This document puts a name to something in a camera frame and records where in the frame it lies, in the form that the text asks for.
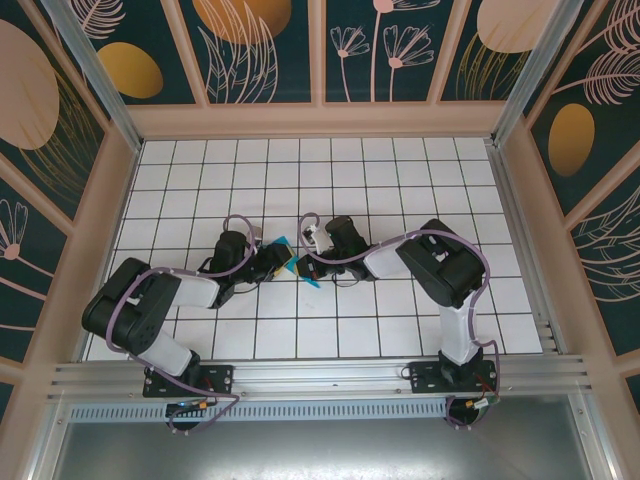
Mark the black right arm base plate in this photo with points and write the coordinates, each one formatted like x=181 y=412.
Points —
x=425 y=377

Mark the yellow power connector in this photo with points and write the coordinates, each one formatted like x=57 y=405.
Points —
x=204 y=404
x=471 y=402

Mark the long aluminium mounting rail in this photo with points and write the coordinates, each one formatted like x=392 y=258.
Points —
x=320 y=380

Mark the grey metal shelf plate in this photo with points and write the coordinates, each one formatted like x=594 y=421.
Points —
x=320 y=450

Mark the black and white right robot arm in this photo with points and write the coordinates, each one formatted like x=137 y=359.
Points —
x=445 y=265

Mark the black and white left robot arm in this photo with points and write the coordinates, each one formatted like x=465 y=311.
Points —
x=127 y=310

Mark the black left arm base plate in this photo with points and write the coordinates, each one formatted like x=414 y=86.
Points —
x=220 y=380

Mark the aluminium frame post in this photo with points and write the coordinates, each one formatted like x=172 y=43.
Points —
x=95 y=75
x=537 y=70

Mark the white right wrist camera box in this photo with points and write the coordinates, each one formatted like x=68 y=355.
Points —
x=318 y=238

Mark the blue cloth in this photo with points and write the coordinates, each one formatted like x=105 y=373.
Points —
x=313 y=283

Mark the aluminium table side rail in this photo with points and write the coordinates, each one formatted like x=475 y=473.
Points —
x=522 y=250

